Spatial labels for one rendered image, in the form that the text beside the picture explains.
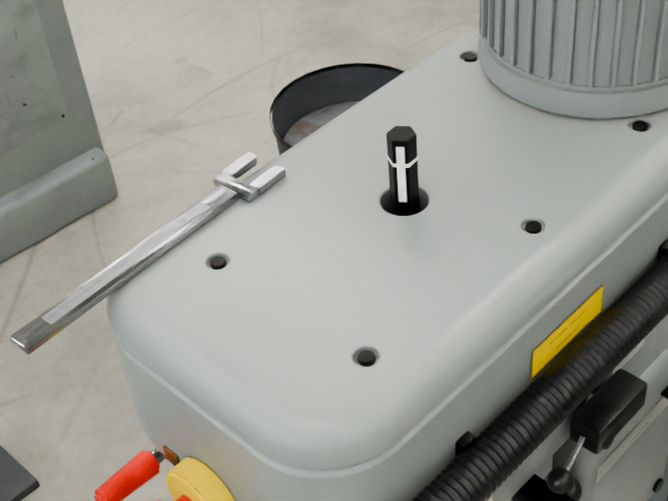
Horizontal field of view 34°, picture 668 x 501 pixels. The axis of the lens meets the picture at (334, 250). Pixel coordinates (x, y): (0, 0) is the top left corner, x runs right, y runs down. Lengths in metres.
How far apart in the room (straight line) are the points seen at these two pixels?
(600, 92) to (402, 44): 3.78
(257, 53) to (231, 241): 3.90
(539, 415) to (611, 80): 0.27
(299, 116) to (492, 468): 2.67
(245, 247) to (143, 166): 3.36
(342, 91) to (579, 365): 2.64
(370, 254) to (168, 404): 0.18
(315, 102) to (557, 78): 2.52
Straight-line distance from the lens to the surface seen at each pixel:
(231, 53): 4.72
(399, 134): 0.78
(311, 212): 0.82
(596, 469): 1.09
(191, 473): 0.79
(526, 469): 0.93
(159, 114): 4.41
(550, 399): 0.80
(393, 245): 0.78
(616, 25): 0.85
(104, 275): 0.79
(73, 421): 3.29
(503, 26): 0.90
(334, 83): 3.38
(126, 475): 0.91
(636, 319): 0.86
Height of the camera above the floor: 2.41
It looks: 42 degrees down
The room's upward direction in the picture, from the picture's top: 6 degrees counter-clockwise
